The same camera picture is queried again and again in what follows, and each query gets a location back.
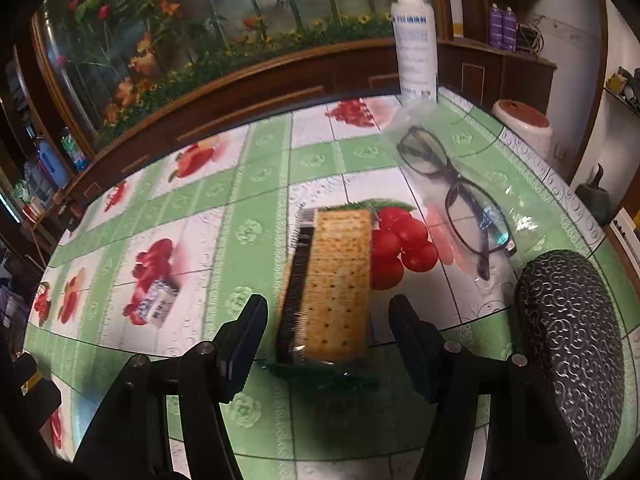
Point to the blue thermos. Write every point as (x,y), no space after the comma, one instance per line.
(52,162)

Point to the black patterned glasses case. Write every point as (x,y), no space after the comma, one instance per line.
(570,340)

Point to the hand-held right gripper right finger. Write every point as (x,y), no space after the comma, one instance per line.
(410,345)

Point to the white bin with red lid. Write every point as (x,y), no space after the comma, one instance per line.
(522,125)

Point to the glass artificial flower display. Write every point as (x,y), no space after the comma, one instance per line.
(200,25)

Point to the small blue white packet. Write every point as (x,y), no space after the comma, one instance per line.
(159,305)

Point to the fruit print green tablecloth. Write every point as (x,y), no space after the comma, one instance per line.
(260,170)

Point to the purple spray can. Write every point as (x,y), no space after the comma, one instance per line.
(510,30)
(496,27)

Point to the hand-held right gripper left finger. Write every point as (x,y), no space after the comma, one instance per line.
(240,350)

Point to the green cracker packet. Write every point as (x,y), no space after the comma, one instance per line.
(335,285)

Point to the white spray bottle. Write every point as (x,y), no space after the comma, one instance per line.
(414,50)

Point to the black eyeglasses in clear bag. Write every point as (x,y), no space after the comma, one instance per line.
(450,185)

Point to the clear plastic bottle green label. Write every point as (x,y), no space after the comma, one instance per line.
(75,150)

